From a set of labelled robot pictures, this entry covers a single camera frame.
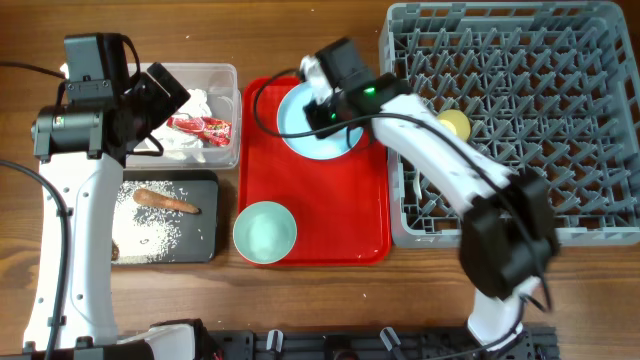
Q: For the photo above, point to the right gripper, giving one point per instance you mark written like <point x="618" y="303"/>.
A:
<point x="323" y="125"/>

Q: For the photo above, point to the green bowl with food scraps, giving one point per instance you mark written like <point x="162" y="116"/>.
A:
<point x="265" y="232"/>

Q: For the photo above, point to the red plastic serving tray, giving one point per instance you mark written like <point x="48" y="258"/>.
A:
<point x="341" y="206"/>

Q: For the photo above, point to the spilled white rice pile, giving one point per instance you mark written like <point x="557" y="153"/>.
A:
<point x="146" y="235"/>

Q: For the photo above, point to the clear plastic storage bin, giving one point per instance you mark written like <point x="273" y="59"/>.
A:
<point x="220" y="83"/>

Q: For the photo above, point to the white paper napkin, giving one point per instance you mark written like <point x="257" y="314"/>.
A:
<point x="179" y="149"/>

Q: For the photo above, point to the small brown food piece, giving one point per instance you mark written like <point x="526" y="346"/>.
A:
<point x="115" y="252"/>

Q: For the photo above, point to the white plastic spoon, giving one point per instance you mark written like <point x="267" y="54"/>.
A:
<point x="416" y="184"/>

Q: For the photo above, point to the light blue plate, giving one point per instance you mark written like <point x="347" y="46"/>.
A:
<point x="291" y="119"/>

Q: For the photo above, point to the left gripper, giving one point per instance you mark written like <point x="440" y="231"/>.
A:
<point x="162" y="105"/>

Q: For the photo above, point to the black rectangular waste tray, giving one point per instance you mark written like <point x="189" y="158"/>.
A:
<point x="205" y="189"/>

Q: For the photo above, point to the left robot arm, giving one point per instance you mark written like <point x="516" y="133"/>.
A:
<point x="73" y="308"/>

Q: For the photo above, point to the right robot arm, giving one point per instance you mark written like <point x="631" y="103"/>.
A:
<point x="508" y="234"/>

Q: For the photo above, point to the grey plastic dishwasher rack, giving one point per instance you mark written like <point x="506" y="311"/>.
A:
<point x="547" y="86"/>

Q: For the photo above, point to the brown food stick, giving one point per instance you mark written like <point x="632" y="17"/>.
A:
<point x="153" y="199"/>

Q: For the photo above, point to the red snack wrapper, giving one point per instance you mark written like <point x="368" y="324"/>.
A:
<point x="209" y="129"/>

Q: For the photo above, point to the yellow plastic cup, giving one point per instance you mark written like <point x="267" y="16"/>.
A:
<point x="457" y="122"/>

